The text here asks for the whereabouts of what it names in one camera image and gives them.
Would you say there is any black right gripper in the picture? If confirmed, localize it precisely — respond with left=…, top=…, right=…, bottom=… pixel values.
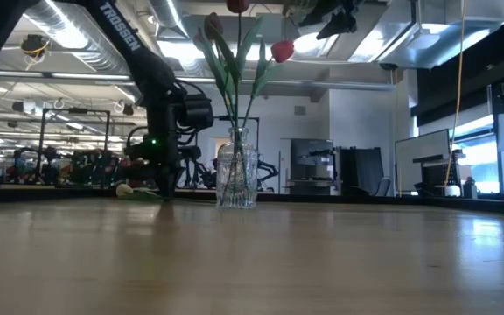
left=314, top=0, right=366, bottom=41

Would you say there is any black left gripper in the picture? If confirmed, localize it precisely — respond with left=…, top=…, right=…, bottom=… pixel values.
left=124, top=99, right=181, bottom=200

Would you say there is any white artificial tulip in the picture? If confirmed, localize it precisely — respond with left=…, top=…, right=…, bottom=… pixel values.
left=115, top=183, right=165, bottom=202

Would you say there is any red artificial tulip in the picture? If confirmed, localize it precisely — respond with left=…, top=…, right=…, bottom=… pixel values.
left=235, top=38, right=296, bottom=200

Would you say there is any dark maroon artificial tulip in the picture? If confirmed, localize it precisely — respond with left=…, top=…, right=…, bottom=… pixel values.
left=202, top=11, right=241, bottom=200
left=227, top=0, right=265, bottom=200

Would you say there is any clear glass vase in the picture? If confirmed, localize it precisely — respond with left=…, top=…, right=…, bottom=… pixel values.
left=215, top=126, right=259, bottom=210

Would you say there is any grey ceiling pipe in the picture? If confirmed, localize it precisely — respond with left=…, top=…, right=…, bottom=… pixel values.
left=177, top=77, right=396, bottom=93

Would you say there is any black shelf cabinet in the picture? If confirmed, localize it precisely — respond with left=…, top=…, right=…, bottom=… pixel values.
left=289, top=137, right=337, bottom=196

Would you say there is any white whiteboard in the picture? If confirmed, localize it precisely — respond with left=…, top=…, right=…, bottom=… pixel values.
left=394, top=128, right=452, bottom=194

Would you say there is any black equipment desk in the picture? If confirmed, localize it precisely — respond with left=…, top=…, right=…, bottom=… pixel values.
left=412, top=150, right=468, bottom=196

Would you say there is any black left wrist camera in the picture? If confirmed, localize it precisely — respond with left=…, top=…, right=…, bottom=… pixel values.
left=177, top=93, right=215, bottom=132

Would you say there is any silver rectangular ventilation duct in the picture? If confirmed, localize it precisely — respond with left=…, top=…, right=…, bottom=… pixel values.
left=350, top=0, right=504, bottom=71

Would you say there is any black background rig frame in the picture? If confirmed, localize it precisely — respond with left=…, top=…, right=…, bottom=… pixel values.
left=36, top=107, right=113, bottom=187

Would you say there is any yellow hanging cable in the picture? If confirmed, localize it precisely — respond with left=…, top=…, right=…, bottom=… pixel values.
left=443, top=0, right=469, bottom=187

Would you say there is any silver round ventilation duct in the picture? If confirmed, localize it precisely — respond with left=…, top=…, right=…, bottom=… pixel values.
left=23, top=0, right=123, bottom=74
left=146, top=0, right=190, bottom=39

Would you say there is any yellow ceiling cable reel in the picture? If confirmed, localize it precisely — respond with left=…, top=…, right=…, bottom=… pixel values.
left=19, top=33, right=53, bottom=60

